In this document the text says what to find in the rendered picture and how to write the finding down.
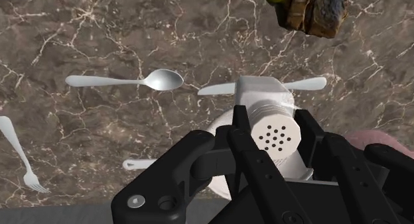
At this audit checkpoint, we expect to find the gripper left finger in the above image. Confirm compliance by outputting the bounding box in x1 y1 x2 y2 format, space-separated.
111 104 312 224

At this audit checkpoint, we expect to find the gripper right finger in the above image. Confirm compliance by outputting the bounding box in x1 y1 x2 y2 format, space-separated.
293 109 414 224

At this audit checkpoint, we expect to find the white salt shaker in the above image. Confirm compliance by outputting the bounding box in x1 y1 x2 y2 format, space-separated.
235 76 303 161

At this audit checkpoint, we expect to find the pink round object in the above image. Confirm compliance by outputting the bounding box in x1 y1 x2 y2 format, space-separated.
344 129 414 160

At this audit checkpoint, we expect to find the silver spoon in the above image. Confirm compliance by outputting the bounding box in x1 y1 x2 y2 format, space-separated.
64 68 185 91

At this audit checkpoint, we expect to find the silver knife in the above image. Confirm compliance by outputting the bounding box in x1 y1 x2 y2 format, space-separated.
197 76 328 97

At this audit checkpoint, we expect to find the silver fork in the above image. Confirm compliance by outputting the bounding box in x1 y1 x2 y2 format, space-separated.
0 115 52 194

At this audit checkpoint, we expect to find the brown blue green figure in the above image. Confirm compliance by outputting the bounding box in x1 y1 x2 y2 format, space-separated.
261 0 362 40

